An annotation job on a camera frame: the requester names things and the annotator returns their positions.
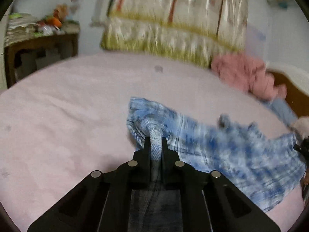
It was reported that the blue plaid shirt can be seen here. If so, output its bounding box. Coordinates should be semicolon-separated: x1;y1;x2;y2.
126;96;307;232

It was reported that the person right hand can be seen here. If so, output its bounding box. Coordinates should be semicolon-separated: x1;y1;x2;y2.
300;168;309;205

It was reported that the pink pillow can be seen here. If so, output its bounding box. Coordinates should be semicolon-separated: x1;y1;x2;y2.
291;116;309;139

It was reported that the light blue pillow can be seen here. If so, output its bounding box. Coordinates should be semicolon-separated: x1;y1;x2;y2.
259;98;298;127

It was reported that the wooden white bed headboard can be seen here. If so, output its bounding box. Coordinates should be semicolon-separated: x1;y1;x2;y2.
266;61;308;117

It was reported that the pink crumpled quilt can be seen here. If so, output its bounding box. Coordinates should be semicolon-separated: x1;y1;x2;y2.
211;53;287;101

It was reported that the dark wooden side table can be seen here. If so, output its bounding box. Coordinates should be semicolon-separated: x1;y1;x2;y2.
4;33;79;88

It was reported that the tree print curtain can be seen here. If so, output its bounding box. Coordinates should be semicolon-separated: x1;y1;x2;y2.
101;0;248;68

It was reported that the stack of papers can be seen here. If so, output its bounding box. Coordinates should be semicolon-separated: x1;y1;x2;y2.
5;14;38;46

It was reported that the orange plush toy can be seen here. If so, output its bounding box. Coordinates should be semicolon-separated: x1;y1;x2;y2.
36;4;69;35

